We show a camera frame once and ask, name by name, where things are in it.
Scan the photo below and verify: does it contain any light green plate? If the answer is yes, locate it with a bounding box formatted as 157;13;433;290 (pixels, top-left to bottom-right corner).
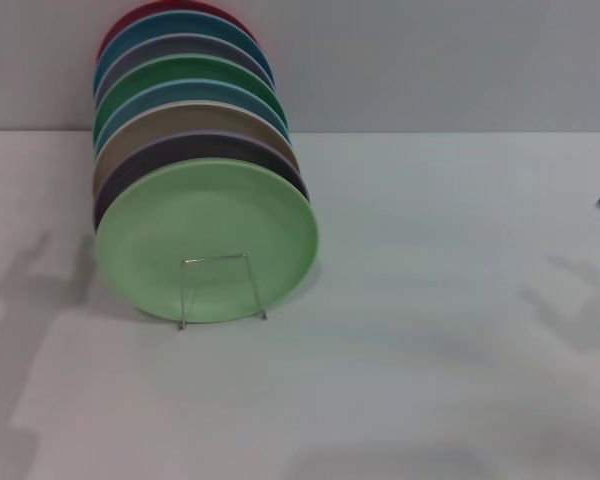
95;158;320;325

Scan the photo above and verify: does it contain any lilac plate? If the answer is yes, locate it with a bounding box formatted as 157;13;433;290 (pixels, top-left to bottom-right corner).
93;130;311;232

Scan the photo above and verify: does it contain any beige plate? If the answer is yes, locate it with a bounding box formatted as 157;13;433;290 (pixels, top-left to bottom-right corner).
91;99;301;202

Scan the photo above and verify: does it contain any light blue plate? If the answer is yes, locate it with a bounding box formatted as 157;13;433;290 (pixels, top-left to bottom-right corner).
94;78;292;152

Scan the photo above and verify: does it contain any dark green plate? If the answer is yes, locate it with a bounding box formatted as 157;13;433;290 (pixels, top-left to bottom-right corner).
92;54;289;146

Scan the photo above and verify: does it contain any grey lavender plate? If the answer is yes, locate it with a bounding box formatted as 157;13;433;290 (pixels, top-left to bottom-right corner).
94;33;276;102

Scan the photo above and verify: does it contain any deep blue plate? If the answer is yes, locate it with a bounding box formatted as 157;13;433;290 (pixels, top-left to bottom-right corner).
92;9;276;96

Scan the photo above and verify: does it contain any crimson red plate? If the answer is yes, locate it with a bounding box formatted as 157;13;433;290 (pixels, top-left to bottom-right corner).
98;0;256;62

